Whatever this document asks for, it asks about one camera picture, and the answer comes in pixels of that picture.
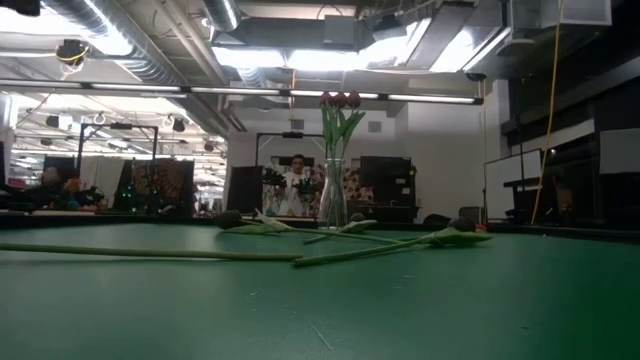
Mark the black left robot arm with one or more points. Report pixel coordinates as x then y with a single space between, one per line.
20 6

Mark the black artificial tulip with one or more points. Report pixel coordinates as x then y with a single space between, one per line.
358 217
460 237
228 219

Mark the black table frame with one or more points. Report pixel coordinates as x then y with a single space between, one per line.
100 220

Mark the tall clear glass vase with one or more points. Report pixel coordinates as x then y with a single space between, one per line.
333 210

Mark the black overhead rig frame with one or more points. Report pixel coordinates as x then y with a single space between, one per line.
117 125
292 134

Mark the dark red artificial tulip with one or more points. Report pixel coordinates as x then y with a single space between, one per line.
354 99
340 100
326 99

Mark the silver spiral air duct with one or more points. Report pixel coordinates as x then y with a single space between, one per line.
145 65

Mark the flower bouquet in vase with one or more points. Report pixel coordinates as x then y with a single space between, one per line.
73 186

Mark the green table mat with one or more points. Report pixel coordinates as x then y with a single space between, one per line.
320 310

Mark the patterned hanging cloth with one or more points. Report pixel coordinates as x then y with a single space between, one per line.
167 182

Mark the floral cloth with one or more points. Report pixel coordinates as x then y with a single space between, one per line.
355 187

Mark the black panel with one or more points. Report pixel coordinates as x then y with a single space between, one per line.
245 190

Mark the whiteboard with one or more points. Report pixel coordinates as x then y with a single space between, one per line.
510 172

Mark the grey bin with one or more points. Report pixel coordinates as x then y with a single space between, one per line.
470 212

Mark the grey ceiling box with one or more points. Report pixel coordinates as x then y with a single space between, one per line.
340 31

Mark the person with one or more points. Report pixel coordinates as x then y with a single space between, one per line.
295 192
50 180

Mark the black cabinet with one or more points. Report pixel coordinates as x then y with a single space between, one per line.
387 180

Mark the long LED light bar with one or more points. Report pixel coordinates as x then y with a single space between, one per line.
235 90

